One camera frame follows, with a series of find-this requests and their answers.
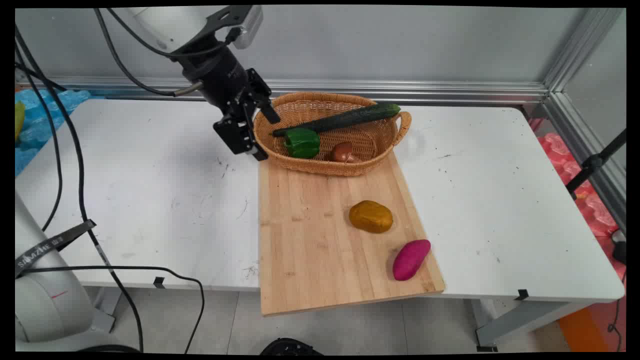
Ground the woven wicker basket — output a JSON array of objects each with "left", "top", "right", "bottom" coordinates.
[{"left": 253, "top": 91, "right": 413, "bottom": 177}]

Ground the blue plastic bag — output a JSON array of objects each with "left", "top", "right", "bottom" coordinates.
[{"left": 15, "top": 89, "right": 92, "bottom": 177}]

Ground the wooden cutting board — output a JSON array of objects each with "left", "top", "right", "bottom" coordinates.
[{"left": 258, "top": 150, "right": 446, "bottom": 318}]

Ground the brown yellow potato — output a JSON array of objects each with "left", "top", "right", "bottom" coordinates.
[{"left": 348, "top": 200, "right": 394, "bottom": 234}]

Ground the brown mushroom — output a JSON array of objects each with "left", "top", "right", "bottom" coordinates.
[{"left": 330, "top": 142, "right": 359, "bottom": 164}]

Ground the dark green cucumber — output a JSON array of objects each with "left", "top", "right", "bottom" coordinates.
[{"left": 271, "top": 103, "right": 402, "bottom": 138}]

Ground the black velcro strap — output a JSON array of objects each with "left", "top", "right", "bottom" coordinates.
[{"left": 15, "top": 219, "right": 97, "bottom": 279}]

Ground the yellow green fruit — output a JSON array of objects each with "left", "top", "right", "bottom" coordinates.
[{"left": 15, "top": 101, "right": 26, "bottom": 143}]

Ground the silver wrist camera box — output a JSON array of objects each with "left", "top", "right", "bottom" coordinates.
[{"left": 231, "top": 6, "right": 264, "bottom": 50}]

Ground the black cable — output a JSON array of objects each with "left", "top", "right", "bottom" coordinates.
[
  {"left": 15, "top": 26, "right": 146, "bottom": 353},
  {"left": 15, "top": 45, "right": 64, "bottom": 233},
  {"left": 18, "top": 265, "right": 206, "bottom": 355},
  {"left": 93, "top": 8, "right": 205, "bottom": 97}
]

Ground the black round object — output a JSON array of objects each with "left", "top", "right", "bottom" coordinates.
[{"left": 259, "top": 338, "right": 324, "bottom": 356}]

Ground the magenta sweet potato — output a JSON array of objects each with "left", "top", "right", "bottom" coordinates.
[{"left": 392, "top": 239, "right": 432, "bottom": 282}]

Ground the green bell pepper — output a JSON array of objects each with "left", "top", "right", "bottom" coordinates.
[{"left": 283, "top": 128, "right": 321, "bottom": 160}]

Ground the pink bubble wrap sheet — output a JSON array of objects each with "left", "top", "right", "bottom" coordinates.
[{"left": 537, "top": 132, "right": 627, "bottom": 281}]

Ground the grey table leg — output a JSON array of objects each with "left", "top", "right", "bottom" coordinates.
[{"left": 470, "top": 299, "right": 596, "bottom": 353}]

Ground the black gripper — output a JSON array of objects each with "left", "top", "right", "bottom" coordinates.
[{"left": 182, "top": 46, "right": 281, "bottom": 162}]

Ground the black tripod leg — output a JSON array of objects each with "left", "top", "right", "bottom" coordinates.
[{"left": 565, "top": 129, "right": 627, "bottom": 201}]

